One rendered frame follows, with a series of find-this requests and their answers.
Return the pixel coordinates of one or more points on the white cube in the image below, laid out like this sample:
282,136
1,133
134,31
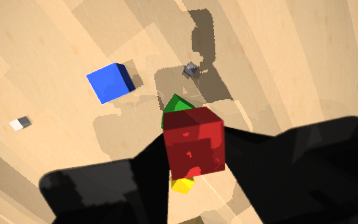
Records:
19,123

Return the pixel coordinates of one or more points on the blue block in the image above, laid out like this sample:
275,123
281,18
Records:
110,82

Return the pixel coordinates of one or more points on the red block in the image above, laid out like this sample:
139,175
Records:
194,140

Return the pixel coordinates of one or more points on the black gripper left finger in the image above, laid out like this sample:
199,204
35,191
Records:
142,181

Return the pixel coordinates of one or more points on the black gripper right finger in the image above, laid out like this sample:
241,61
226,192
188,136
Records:
267,167

